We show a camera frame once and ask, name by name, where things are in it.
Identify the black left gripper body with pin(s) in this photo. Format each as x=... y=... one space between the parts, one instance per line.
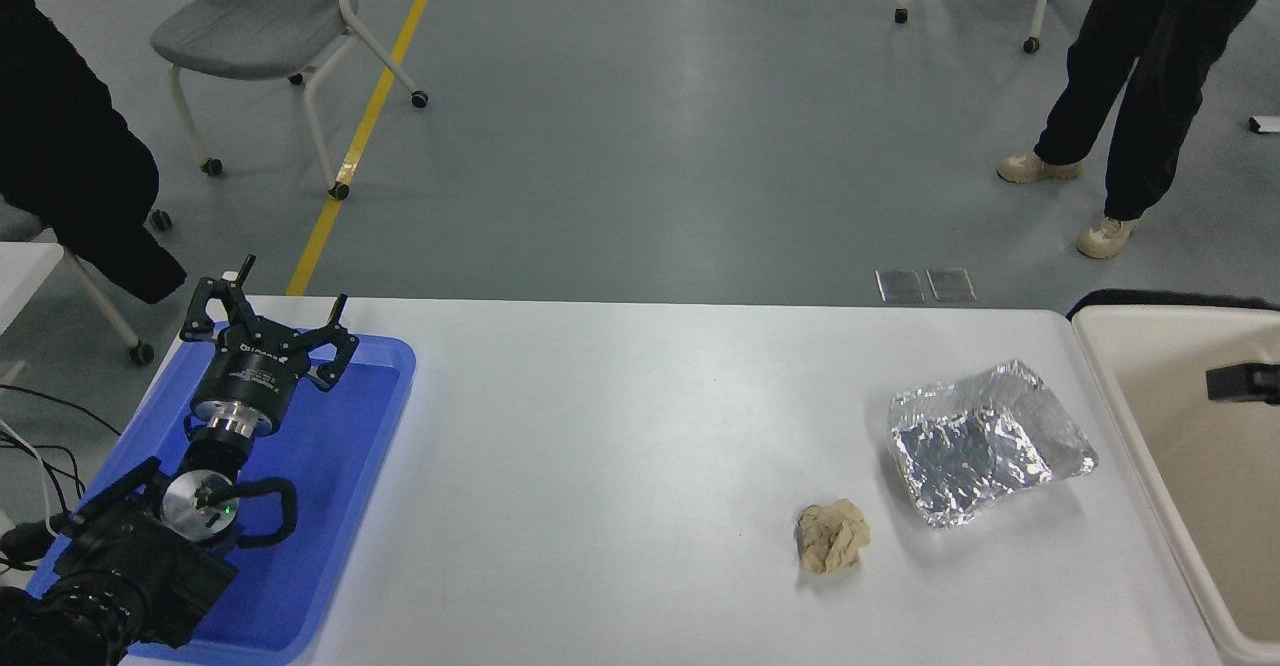
x=250 y=371

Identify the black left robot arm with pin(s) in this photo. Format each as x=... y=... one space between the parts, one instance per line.
x=120 y=571

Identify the large pale plastic bin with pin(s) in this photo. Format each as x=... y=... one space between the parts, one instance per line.
x=1160 y=396

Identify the white chair with castors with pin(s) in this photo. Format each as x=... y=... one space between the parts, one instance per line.
x=100 y=301

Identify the blue plastic tray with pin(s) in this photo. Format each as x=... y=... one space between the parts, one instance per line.
x=340 y=466

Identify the white side table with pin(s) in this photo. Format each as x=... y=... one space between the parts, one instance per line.
x=25 y=276

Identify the person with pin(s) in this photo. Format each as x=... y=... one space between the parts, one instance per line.
x=1160 y=66
x=60 y=146

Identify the small white desk foot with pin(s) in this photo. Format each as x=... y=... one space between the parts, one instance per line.
x=1265 y=125

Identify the grey seat white chair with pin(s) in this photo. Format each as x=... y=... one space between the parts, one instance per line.
x=250 y=31

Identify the crumpled silver foil tray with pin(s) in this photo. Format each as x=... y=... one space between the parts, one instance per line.
x=970 y=456

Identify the metal floor plate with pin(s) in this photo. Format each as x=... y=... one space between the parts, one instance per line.
x=950 y=285
x=899 y=286

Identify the crumpled tan paper ball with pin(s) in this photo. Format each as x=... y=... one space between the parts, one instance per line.
x=832 y=538

